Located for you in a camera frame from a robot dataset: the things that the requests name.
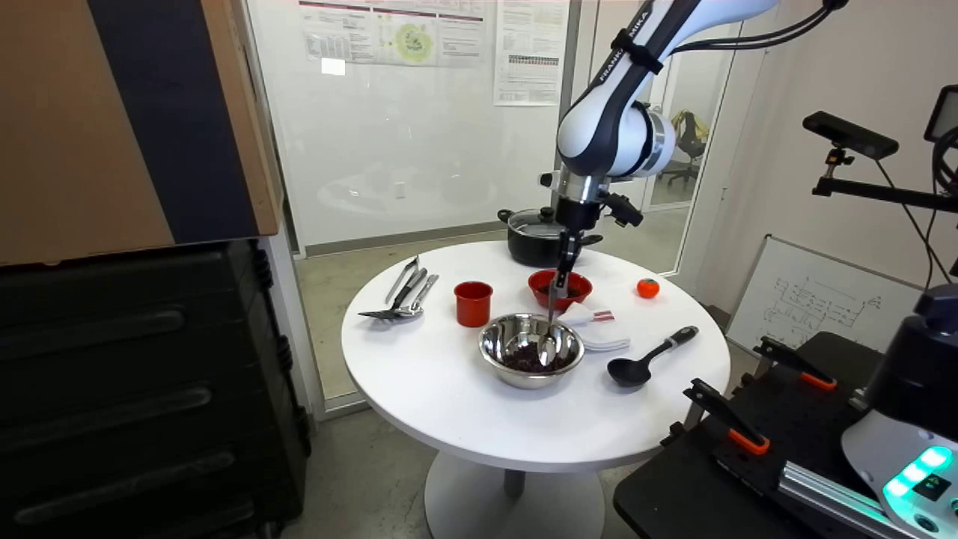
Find small metal spoon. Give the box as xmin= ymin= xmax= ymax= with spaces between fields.
xmin=538 ymin=281 xmax=562 ymax=368

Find black plastic ladle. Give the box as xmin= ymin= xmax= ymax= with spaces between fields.
xmin=609 ymin=327 xmax=697 ymax=386

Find red mug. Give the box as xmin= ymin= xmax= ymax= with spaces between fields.
xmin=455 ymin=281 xmax=494 ymax=327

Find aluminium rail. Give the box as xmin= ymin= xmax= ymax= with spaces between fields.
xmin=778 ymin=462 xmax=919 ymax=539

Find black orange clamp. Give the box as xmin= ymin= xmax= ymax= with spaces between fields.
xmin=685 ymin=378 xmax=773 ymax=458
xmin=755 ymin=335 xmax=839 ymax=392

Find black mounting table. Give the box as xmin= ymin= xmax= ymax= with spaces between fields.
xmin=613 ymin=333 xmax=887 ymax=539

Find whiteboard leaning on wall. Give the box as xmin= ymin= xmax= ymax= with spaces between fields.
xmin=727 ymin=233 xmax=919 ymax=351

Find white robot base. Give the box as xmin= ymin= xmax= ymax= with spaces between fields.
xmin=839 ymin=281 xmax=958 ymax=539

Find round white table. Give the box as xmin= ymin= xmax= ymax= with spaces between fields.
xmin=341 ymin=240 xmax=732 ymax=539

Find black drawer cabinet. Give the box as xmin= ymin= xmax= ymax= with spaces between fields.
xmin=0 ymin=240 xmax=309 ymax=539

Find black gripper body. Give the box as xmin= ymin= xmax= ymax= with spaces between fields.
xmin=538 ymin=170 xmax=645 ymax=233

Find metal tongs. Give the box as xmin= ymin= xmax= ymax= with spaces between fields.
xmin=390 ymin=267 xmax=428 ymax=312

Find black camera on stand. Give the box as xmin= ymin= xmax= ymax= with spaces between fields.
xmin=802 ymin=112 xmax=898 ymax=160

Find small orange ball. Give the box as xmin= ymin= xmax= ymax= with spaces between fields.
xmin=636 ymin=279 xmax=661 ymax=300

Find white towel with red stripes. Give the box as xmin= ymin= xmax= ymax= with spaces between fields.
xmin=561 ymin=302 xmax=628 ymax=354

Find red bowl with coffee beans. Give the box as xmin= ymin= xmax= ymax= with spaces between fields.
xmin=526 ymin=270 xmax=594 ymax=314

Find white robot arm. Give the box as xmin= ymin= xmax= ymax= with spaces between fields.
xmin=550 ymin=0 xmax=847 ymax=296

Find black pot with glass lid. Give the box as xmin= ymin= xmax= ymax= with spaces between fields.
xmin=498 ymin=208 xmax=567 ymax=267

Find cardboard box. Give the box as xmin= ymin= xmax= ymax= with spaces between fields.
xmin=0 ymin=0 xmax=281 ymax=267

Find metal bowl with coffee beans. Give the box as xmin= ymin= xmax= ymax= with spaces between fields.
xmin=480 ymin=314 xmax=585 ymax=390

